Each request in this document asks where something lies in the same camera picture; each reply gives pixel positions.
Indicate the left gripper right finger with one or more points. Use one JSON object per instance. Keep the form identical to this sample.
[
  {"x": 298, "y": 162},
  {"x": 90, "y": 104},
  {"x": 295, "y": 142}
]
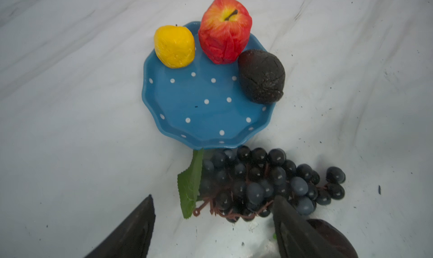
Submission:
[{"x": 296, "y": 238}]

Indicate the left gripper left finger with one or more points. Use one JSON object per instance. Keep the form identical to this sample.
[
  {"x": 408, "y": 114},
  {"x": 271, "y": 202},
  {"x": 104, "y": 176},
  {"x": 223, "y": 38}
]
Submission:
[{"x": 132, "y": 238}]

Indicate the blue polka dot plate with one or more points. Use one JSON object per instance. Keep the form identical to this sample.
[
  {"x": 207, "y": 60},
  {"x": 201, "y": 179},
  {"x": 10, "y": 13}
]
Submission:
[{"x": 201, "y": 105}]

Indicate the black avocado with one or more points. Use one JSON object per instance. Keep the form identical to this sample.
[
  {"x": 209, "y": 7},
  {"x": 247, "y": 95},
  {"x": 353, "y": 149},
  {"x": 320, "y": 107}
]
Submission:
[{"x": 261, "y": 76}]

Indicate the dark grape bunch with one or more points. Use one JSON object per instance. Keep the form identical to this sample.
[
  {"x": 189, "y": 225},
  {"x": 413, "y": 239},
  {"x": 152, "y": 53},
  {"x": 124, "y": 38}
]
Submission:
[{"x": 244, "y": 183}]

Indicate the red apple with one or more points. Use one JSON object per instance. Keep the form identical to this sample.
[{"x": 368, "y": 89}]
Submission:
[{"x": 224, "y": 31}]

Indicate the yellow lemon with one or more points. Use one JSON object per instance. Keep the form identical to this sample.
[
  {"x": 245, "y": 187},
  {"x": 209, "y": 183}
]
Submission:
[{"x": 174, "y": 46}]

